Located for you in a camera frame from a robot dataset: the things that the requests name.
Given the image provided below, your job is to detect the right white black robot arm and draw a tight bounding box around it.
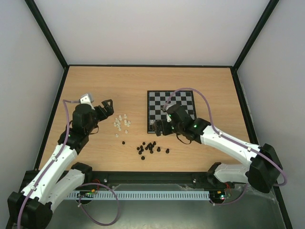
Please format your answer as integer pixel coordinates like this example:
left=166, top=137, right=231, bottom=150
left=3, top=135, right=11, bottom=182
left=152, top=104, right=283, bottom=193

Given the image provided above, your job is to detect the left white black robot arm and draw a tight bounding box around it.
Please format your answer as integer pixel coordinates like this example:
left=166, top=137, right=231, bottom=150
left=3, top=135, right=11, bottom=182
left=8, top=95, right=114, bottom=229

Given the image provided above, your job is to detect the black grey chess board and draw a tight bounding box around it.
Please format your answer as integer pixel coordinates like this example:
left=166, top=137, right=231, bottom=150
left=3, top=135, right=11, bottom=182
left=147, top=90, right=197, bottom=134

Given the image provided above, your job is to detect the clear plastic sheet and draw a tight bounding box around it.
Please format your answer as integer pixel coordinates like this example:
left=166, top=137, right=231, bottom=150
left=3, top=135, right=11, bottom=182
left=234, top=184, right=278, bottom=204

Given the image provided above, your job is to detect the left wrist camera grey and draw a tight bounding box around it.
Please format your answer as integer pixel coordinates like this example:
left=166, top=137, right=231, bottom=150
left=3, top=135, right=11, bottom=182
left=80, top=93, right=94, bottom=104

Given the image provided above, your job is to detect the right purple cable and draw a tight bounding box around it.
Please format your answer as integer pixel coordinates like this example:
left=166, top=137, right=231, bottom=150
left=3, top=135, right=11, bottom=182
left=163, top=88, right=288, bottom=206

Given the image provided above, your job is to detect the purple cable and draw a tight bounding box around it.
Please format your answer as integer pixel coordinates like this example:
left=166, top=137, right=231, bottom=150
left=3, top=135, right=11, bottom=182
left=17, top=99, right=119, bottom=227
left=163, top=88, right=288, bottom=206

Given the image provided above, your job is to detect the black aluminium frame rail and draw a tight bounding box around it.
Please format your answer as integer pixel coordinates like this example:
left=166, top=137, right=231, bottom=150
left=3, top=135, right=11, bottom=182
left=23, top=170, right=277, bottom=186

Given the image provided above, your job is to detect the white slotted cable duct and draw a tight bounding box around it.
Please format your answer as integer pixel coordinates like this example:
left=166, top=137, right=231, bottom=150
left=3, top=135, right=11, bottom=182
left=65, top=190, right=210, bottom=201

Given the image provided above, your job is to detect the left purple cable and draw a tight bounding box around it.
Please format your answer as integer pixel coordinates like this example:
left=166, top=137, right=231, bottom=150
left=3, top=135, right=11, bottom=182
left=17, top=99, right=119, bottom=227

